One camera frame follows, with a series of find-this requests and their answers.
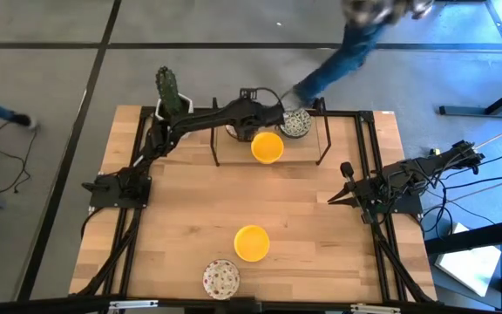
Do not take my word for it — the black stand beam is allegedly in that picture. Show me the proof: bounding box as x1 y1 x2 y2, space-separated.
438 78 502 119

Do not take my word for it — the black table-level camera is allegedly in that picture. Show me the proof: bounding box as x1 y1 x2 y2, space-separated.
228 296 264 314

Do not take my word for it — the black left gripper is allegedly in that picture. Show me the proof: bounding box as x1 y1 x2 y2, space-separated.
234 104 287 143

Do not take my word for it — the wooden shelf black metal frame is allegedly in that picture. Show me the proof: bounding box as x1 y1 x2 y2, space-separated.
209 96 334 167

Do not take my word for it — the blue floral mini bowl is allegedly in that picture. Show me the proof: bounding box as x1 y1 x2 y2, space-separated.
280 108 313 140

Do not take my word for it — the silver aluminium bracket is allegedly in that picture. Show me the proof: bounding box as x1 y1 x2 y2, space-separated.
349 303 403 314
108 299 159 311

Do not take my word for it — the black frame crossbar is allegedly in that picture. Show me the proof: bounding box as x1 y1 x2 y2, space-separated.
0 295 502 314

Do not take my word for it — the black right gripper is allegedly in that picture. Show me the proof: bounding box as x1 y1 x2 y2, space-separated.
327 160 394 225

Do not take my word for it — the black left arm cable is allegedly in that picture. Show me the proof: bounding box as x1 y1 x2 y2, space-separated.
254 85 286 113

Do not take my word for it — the black table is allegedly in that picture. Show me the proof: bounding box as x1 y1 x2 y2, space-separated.
424 216 502 314

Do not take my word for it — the yellow extension cord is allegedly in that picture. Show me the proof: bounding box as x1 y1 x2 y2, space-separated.
427 119 502 160

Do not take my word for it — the yellow plastic mini bowl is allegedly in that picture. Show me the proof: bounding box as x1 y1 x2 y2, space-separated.
250 132 285 165
233 224 271 263

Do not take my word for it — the white panel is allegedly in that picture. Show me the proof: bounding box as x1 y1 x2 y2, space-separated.
434 222 502 298

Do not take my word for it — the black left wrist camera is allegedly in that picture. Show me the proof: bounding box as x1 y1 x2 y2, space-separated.
238 86 260 101

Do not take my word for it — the black aluminium table frame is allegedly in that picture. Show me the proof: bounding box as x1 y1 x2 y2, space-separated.
70 106 438 306

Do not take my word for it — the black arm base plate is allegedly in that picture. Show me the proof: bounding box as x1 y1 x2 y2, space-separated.
361 180 424 215
88 174 153 209

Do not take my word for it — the green cactus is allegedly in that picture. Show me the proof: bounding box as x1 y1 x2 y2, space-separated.
154 65 185 117

